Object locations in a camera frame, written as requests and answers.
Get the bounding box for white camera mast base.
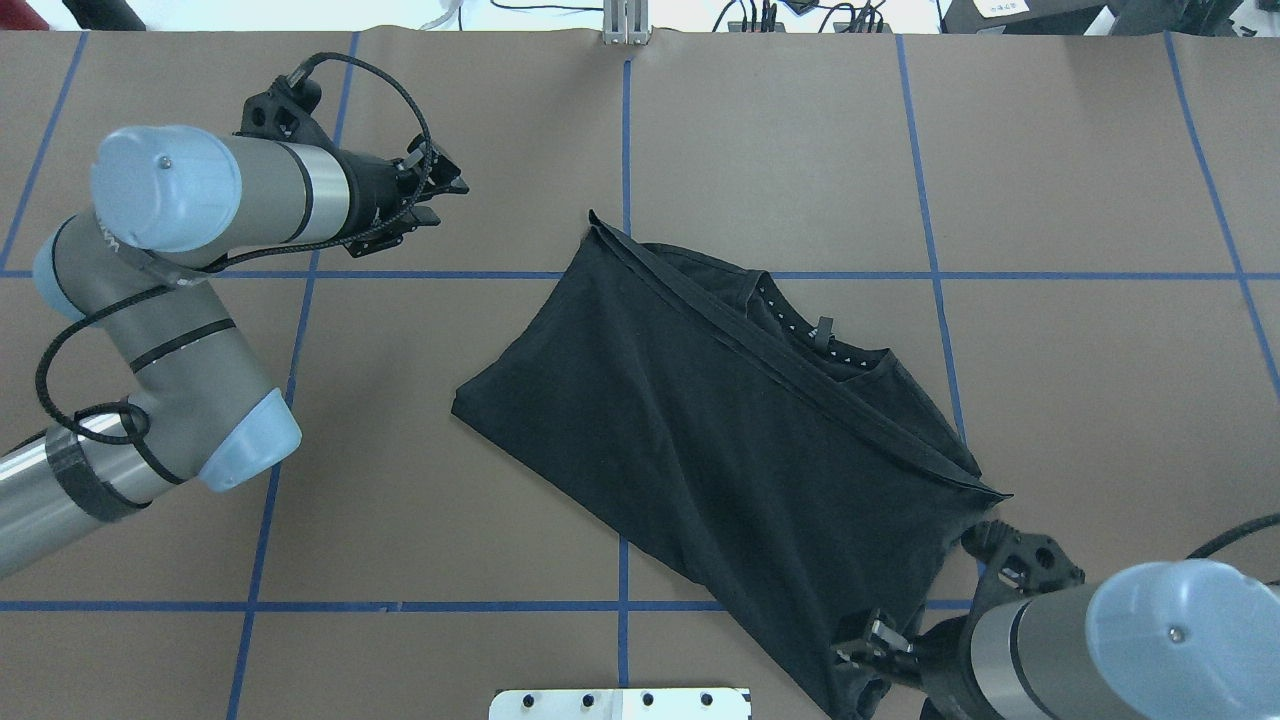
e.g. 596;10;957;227
488;687;753;719

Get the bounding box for black graphic t-shirt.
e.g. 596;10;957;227
452;217;1004;719

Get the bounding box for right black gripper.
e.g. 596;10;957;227
835;610;977;719

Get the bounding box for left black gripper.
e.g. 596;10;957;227
346;140;470;256

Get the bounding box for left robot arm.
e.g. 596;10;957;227
3;126;468;577

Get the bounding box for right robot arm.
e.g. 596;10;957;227
832;559;1279;719

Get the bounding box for black braided cable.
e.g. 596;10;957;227
35;53;436;446

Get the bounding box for aluminium frame post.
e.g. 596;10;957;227
602;0;652;46

